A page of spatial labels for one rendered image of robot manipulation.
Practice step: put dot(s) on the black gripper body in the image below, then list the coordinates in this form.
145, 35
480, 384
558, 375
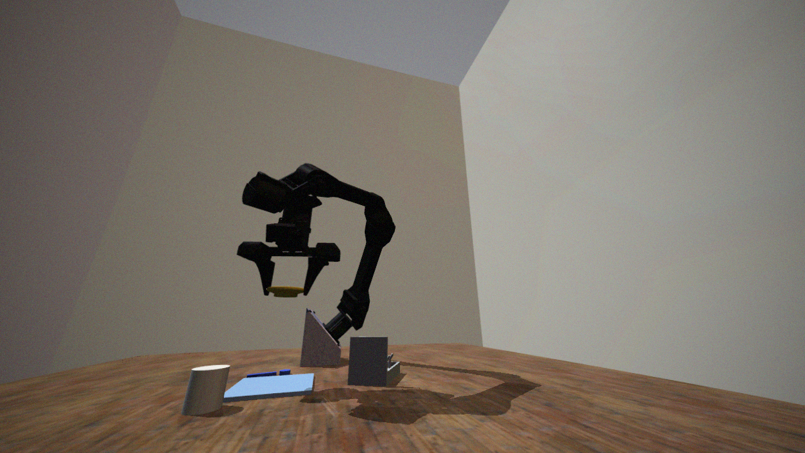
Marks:
329, 251

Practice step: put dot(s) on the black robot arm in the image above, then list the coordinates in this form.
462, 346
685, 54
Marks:
290, 194

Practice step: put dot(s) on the grey cylinder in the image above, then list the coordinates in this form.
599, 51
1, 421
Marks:
206, 390

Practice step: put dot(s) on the yellow plate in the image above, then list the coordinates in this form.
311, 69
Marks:
285, 292

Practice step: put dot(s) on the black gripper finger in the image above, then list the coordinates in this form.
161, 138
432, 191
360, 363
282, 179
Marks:
266, 270
315, 265

